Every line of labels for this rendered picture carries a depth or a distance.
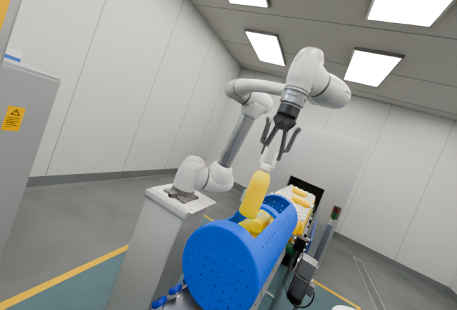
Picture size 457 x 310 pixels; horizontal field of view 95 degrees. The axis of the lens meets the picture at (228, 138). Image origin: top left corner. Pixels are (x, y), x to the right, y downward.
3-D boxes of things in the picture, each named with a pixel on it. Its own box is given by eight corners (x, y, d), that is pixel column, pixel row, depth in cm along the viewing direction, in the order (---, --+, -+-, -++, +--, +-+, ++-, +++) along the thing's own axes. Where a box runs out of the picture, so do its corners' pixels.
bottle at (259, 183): (252, 222, 72) (272, 172, 72) (235, 212, 75) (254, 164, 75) (258, 217, 79) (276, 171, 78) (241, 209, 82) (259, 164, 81)
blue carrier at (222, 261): (171, 282, 75) (197, 209, 74) (251, 223, 153) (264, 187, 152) (239, 342, 62) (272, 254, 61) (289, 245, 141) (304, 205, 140)
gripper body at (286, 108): (277, 99, 74) (267, 124, 74) (300, 106, 70) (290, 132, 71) (281, 105, 81) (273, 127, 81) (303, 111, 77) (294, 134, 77)
